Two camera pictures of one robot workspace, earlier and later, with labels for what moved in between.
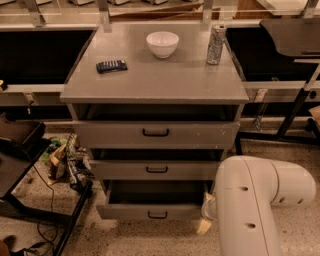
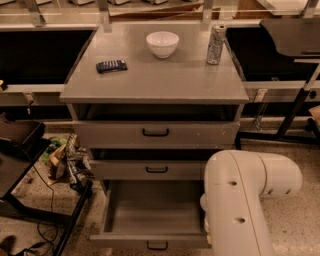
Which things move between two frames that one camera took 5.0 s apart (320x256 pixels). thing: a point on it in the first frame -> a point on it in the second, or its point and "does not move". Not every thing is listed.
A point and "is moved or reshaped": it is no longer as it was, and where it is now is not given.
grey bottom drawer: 154,200 is moved or reshaped
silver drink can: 216,44 does not move
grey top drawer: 159,135 does not move
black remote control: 111,66 does not move
